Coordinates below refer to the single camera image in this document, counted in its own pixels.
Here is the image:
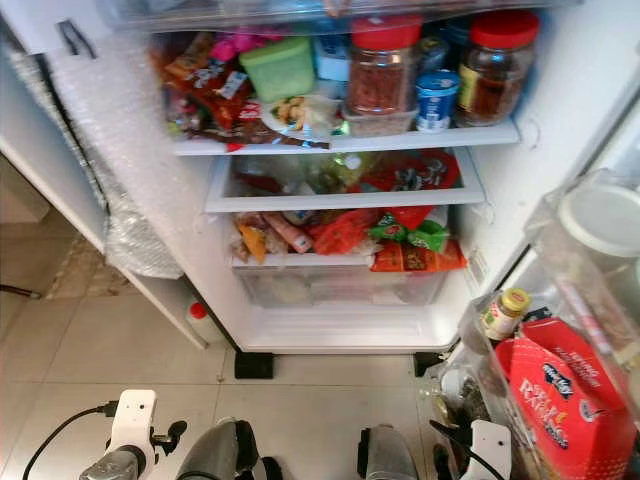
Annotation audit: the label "black fridge foot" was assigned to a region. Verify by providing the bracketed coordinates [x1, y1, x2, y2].
[235, 352, 275, 380]
[412, 352, 447, 377]

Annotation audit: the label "thin white fridge shelf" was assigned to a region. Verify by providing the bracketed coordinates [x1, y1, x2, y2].
[230, 250, 456, 274]

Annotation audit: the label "white fridge door with bins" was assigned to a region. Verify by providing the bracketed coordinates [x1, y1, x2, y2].
[425, 95, 640, 480]

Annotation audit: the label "black glass door fridge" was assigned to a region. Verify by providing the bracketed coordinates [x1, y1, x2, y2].
[10, 0, 640, 381]

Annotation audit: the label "grey robot left leg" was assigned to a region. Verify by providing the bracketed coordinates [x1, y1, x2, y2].
[175, 418, 263, 480]

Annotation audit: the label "white bottle red cap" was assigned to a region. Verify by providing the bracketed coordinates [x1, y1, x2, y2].
[185, 299, 222, 347]

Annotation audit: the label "patterned beige rug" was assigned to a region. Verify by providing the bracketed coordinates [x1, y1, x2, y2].
[50, 232, 121, 299]

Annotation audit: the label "yellow snack packet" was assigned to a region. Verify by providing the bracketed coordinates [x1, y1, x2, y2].
[235, 215, 270, 267]

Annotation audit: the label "clear crisper drawer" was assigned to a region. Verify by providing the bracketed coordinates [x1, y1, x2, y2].
[238, 267, 447, 310]

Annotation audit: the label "pink sausage pack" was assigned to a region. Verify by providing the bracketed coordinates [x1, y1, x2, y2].
[260, 210, 312, 255]

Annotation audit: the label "bubble wrap sheet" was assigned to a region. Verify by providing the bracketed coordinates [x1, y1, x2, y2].
[10, 40, 187, 282]

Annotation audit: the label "orange plastic bag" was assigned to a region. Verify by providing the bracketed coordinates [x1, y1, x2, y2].
[305, 210, 376, 257]

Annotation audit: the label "white framed shelf tray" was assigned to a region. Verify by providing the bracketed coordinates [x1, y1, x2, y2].
[205, 149, 487, 214]

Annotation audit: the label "dark glass jar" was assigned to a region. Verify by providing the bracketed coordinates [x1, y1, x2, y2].
[450, 375, 496, 441]

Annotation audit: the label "orange snack packet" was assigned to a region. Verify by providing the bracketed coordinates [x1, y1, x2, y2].
[370, 240, 469, 274]

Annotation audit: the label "white edged dark panel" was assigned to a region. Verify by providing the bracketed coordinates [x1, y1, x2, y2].
[0, 0, 211, 351]

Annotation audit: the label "green snack packet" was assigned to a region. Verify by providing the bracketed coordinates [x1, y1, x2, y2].
[368, 215, 452, 254]

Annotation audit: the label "red brown snack packet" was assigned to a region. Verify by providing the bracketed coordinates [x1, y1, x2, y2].
[155, 35, 261, 142]

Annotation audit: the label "yellow cap sauce bottle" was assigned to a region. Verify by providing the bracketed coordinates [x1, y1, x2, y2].
[480, 288, 534, 344]

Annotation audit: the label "red snack bag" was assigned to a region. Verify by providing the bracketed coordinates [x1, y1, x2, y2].
[360, 150, 462, 227]

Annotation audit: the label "clear plastic tub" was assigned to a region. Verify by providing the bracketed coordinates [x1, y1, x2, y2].
[343, 110, 419, 139]

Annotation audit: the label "green plastic container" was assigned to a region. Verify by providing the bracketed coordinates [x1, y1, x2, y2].
[240, 37, 316, 104]

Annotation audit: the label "pink plastic item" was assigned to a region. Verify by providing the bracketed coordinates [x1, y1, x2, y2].
[210, 30, 286, 61]

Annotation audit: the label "red cardboard box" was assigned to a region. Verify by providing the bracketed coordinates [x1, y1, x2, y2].
[495, 318, 637, 480]

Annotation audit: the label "white blue carton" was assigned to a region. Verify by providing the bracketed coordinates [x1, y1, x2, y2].
[313, 37, 353, 89]

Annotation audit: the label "red lid jar reddish contents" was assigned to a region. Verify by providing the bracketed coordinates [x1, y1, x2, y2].
[345, 15, 423, 122]

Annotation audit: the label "blue white yogurt cup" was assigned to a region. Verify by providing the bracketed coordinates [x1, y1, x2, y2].
[415, 70, 461, 134]

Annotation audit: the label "red lid jar yellow label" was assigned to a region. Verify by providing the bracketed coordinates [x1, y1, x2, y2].
[455, 10, 541, 128]

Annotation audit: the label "white lid clear jar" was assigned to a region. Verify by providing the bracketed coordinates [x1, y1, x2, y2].
[555, 180, 640, 263]

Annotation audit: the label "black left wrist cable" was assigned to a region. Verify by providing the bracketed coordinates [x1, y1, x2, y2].
[22, 402, 119, 480]

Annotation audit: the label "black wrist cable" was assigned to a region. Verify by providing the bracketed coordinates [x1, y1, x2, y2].
[428, 420, 476, 463]
[22, 402, 119, 480]

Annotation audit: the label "brown cable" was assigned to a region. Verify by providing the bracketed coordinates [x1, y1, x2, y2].
[0, 285, 43, 300]

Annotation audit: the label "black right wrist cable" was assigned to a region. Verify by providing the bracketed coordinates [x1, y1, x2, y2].
[428, 420, 476, 463]

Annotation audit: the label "thin black cable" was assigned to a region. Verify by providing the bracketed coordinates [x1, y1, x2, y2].
[50, 55, 113, 251]

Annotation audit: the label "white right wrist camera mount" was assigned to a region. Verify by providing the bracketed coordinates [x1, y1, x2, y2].
[470, 420, 514, 480]

